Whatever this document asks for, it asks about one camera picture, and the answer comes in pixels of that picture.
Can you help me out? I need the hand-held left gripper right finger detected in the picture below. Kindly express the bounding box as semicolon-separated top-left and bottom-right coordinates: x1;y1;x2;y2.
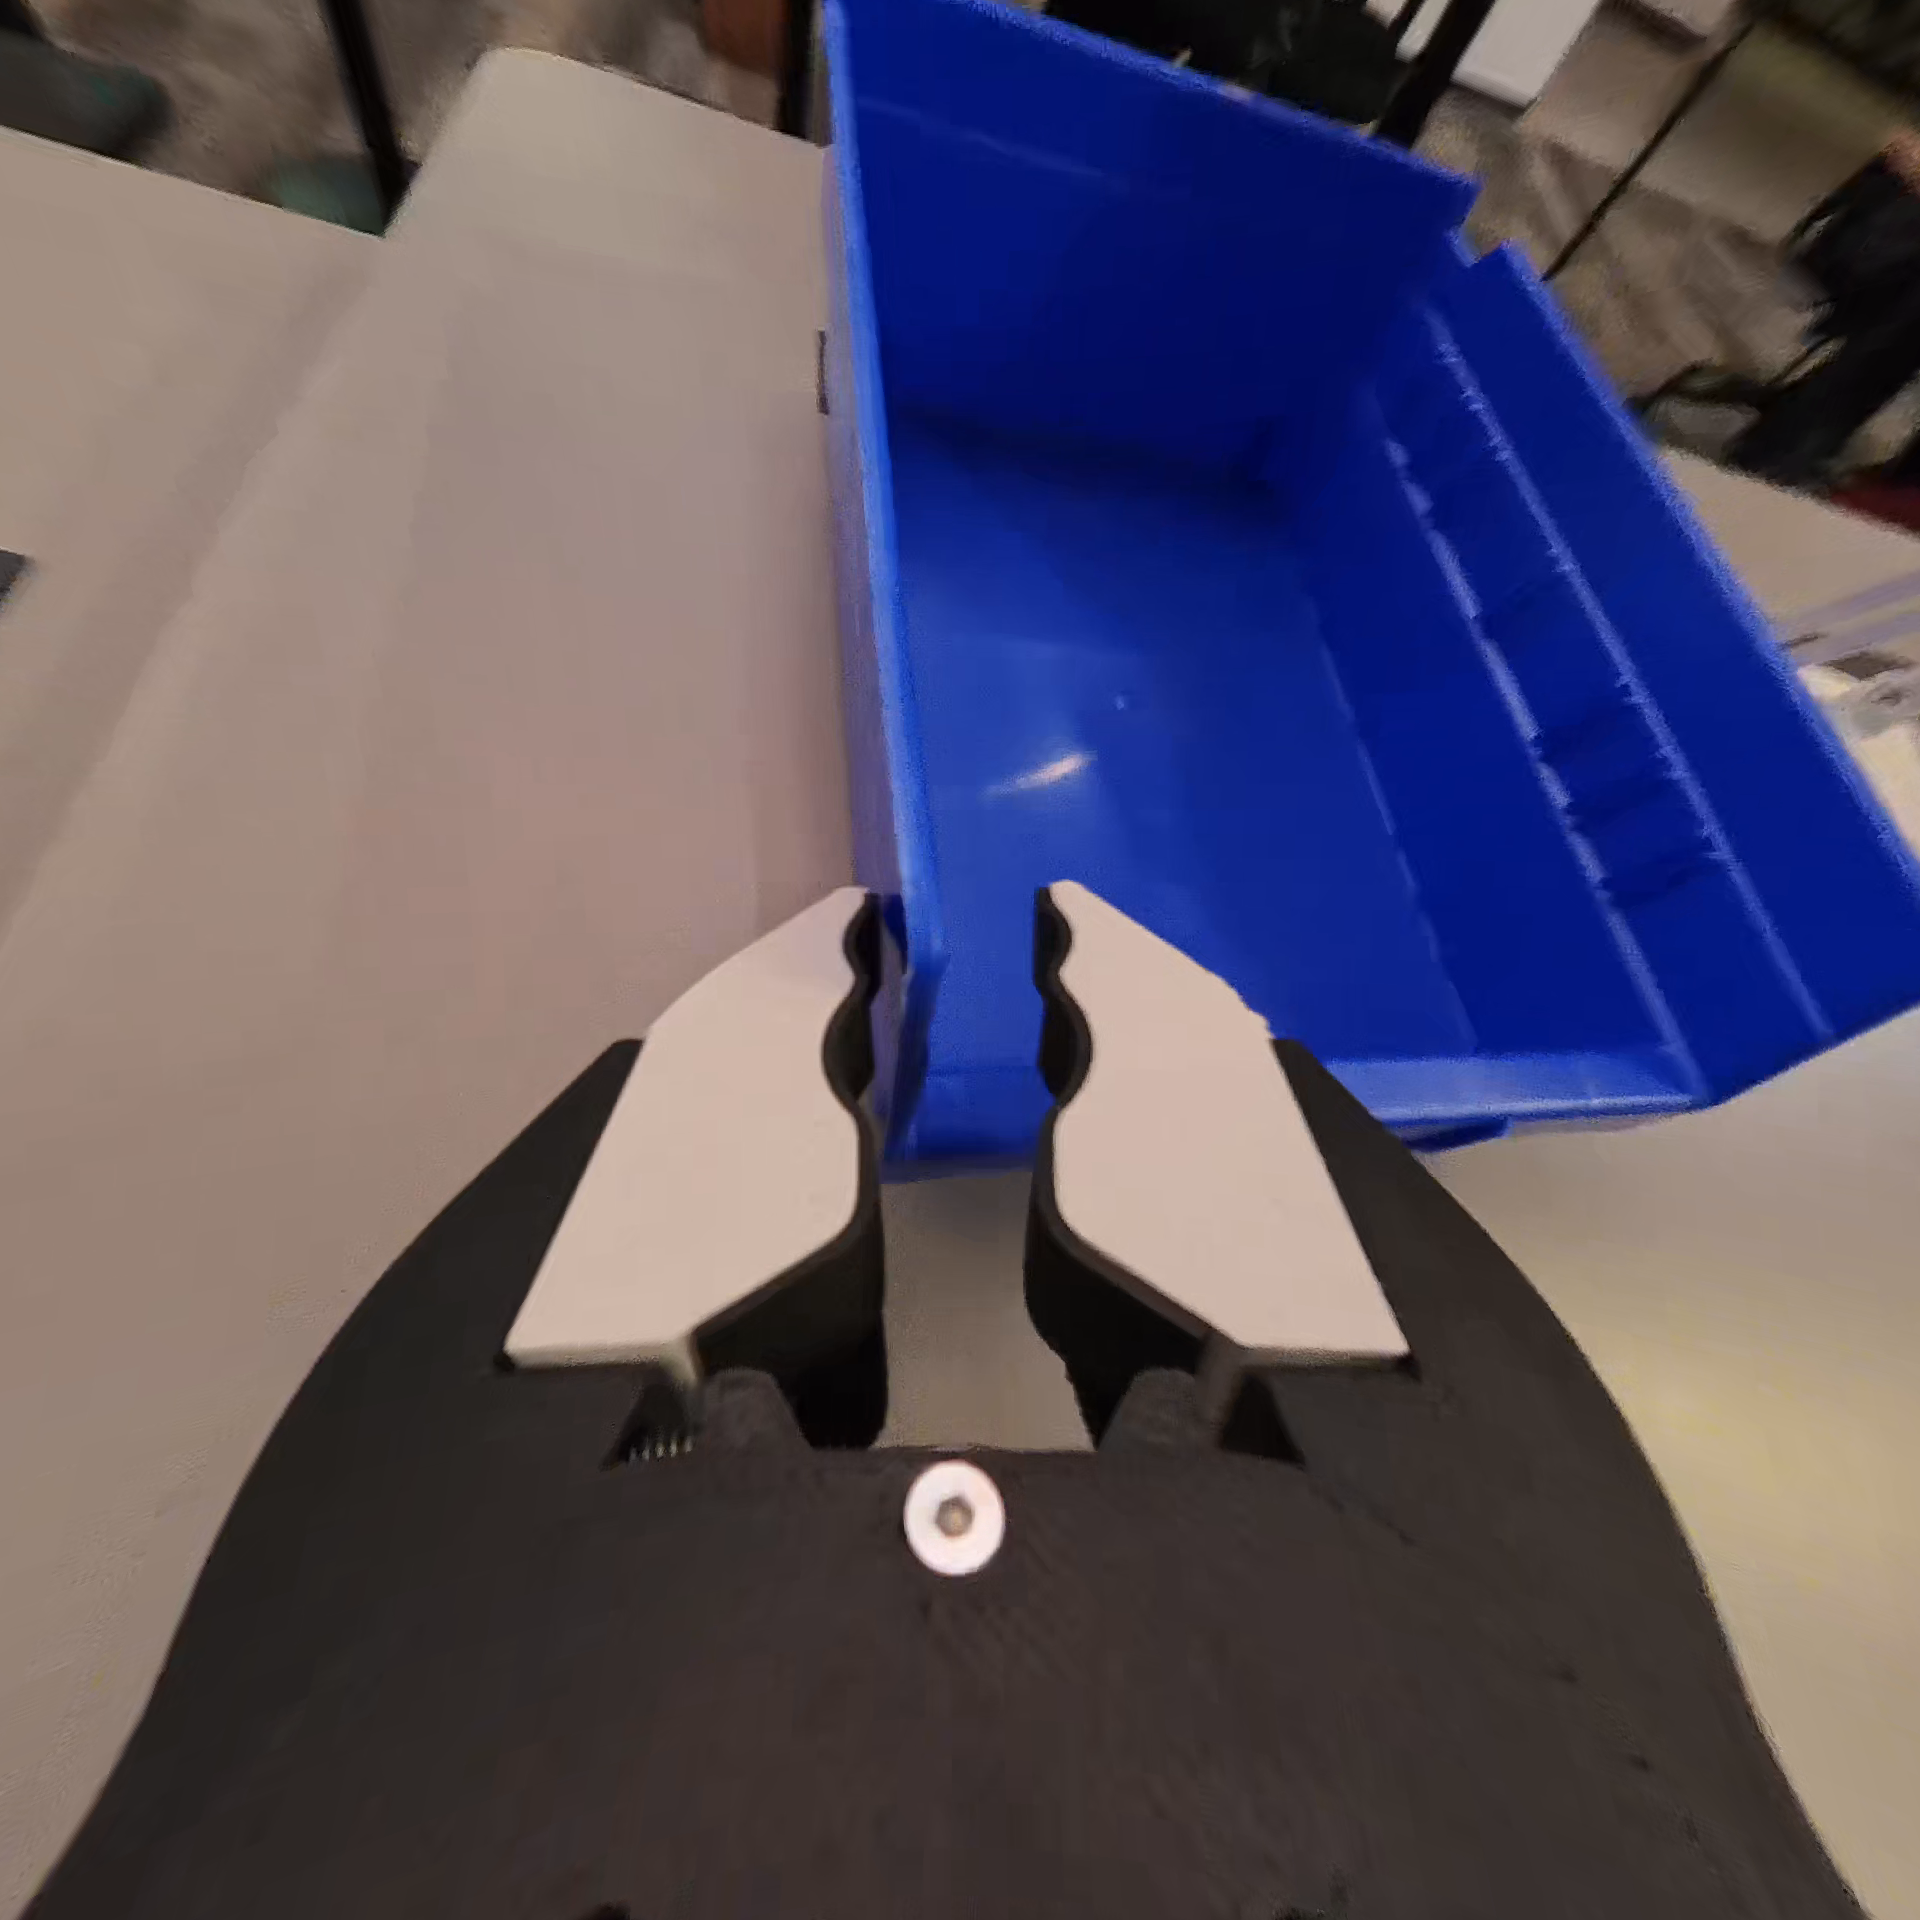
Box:
1027;878;1414;1450

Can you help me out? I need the black table leg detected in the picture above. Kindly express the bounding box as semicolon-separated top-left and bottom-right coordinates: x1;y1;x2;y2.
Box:
319;0;417;215
1371;0;1502;146

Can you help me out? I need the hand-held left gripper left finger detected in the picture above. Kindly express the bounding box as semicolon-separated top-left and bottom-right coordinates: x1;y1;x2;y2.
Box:
503;884;891;1453

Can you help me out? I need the blue plastic bin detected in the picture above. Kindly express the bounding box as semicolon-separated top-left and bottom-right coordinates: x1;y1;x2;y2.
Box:
816;0;1920;1165

